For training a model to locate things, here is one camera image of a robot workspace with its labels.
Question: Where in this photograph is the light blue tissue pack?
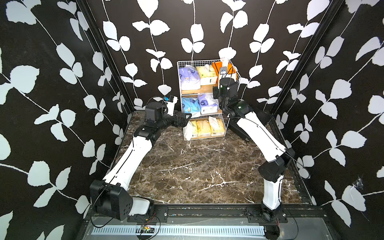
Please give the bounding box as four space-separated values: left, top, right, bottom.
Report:
182 97 201 118

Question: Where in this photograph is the purple white tissue pack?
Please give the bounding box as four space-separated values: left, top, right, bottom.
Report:
198 94 220 115

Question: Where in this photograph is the pale yellow tissue pack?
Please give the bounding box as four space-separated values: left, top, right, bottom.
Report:
197 65 218 86

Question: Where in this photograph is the orange tissue box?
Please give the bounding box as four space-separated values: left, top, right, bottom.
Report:
212 61 237 81

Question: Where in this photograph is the purple tissue pack top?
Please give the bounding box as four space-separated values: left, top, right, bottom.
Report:
179 66 201 91

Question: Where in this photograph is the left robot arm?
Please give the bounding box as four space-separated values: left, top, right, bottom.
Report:
90 100 192 221

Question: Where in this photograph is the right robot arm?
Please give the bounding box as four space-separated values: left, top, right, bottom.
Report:
213 77 295 223

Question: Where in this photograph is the left yellow tissue pack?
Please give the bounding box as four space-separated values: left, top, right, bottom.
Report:
183 121 198 141

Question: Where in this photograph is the black ribbed box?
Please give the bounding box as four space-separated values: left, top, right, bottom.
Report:
228 111 272 142

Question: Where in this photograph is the small circuit board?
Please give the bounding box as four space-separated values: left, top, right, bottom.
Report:
140 226 155 235

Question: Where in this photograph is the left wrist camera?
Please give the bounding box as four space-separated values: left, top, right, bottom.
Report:
164 95 178 116

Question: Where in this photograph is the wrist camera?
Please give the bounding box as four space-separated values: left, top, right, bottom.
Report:
219 67 228 79
164 95 178 116

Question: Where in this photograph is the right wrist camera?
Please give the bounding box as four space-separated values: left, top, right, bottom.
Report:
219 67 228 79

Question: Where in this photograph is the white wire shelf rack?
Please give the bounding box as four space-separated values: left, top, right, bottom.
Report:
177 60 240 140

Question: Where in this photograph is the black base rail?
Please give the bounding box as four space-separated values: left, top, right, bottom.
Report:
86 203 328 224

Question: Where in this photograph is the white slotted cable duct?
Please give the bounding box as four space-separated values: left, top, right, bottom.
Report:
91 225 265 238

